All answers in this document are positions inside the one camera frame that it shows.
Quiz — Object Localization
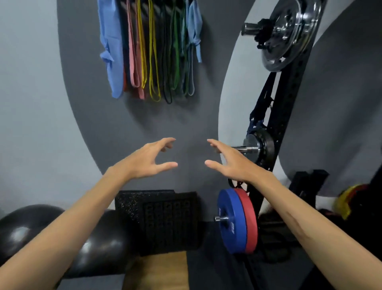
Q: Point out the black suspension strap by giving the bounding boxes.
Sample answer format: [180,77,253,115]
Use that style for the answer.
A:
[247,72,277,135]

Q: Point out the yellow resistance band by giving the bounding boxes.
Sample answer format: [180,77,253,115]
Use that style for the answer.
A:
[136,0,162,102]

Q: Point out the chrome weight plates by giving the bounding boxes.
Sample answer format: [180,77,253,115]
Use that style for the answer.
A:
[260,0,323,73]

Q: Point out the black rack bracket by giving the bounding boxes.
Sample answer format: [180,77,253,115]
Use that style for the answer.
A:
[288,169,329,207]

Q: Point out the person's left hand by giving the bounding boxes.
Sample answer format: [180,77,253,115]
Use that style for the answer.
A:
[111,137,178,181]

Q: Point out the red bumper weight plate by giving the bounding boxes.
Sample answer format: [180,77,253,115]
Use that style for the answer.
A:
[234,188,258,255]

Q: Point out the small black weight plate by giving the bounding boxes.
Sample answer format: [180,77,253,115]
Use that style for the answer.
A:
[252,128,275,172]

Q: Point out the wall hook rack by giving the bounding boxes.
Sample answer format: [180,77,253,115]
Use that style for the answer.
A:
[119,0,191,17]

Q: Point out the yellow and red band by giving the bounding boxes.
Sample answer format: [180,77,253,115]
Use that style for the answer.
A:
[333,183,370,221]

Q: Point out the person's right forearm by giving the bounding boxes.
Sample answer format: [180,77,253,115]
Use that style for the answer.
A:
[250,171,382,290]

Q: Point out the black resistance band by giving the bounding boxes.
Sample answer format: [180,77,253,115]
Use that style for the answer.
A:
[161,3,173,105]

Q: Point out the wooden plyo box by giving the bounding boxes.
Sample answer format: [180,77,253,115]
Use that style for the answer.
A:
[122,251,189,290]

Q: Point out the person's right hand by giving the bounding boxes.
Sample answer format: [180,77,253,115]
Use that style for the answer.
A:
[205,139,270,184]

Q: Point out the black perforated rack upright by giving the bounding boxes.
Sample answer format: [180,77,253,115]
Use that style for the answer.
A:
[247,28,317,257]

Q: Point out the person's left forearm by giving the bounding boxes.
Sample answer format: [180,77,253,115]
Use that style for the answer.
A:
[0,167,132,290]

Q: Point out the black exercise ball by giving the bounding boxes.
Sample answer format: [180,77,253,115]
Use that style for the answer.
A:
[61,209,133,280]
[0,204,65,267]

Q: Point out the knotted blue resistance band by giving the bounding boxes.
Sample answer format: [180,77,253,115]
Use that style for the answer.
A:
[186,0,203,63]

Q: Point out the green resistance band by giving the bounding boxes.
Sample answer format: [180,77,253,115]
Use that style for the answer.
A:
[170,0,188,97]

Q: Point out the grey-blue resistance band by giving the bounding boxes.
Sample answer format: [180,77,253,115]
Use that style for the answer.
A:
[186,45,196,97]

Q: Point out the black rubber mat tiles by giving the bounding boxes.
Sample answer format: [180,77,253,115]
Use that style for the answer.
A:
[115,189,200,257]

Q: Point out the pink resistance band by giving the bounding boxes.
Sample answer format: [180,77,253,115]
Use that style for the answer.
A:
[126,0,145,100]

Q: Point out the blue bumper weight plate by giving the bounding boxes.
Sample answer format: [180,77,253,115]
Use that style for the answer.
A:
[217,188,248,255]

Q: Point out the black barbell collar clamp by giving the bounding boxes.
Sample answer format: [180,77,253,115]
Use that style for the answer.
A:
[254,18,274,50]

